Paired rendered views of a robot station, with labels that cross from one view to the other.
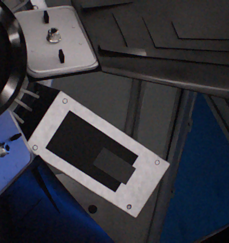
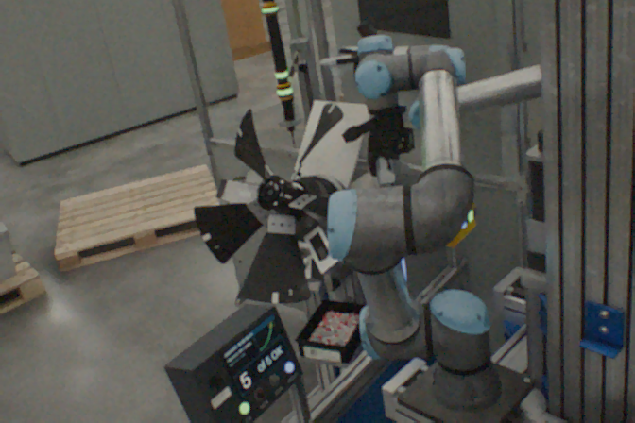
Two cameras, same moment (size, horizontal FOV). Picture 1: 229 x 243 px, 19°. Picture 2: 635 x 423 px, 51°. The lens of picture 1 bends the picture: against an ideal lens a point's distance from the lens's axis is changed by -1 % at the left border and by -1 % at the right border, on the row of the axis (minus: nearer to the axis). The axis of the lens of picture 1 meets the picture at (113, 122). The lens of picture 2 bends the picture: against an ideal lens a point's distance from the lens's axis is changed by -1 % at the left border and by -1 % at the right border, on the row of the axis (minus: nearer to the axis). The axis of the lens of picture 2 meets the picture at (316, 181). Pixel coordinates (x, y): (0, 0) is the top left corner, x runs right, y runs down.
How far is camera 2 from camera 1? 187 cm
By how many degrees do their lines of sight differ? 57
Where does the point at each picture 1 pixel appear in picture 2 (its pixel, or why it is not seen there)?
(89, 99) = (496, 321)
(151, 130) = not seen: hidden behind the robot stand
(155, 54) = (316, 210)
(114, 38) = (313, 204)
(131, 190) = (323, 263)
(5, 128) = (288, 221)
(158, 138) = not seen: hidden behind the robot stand
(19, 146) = (290, 228)
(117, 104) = not seen: hidden behind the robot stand
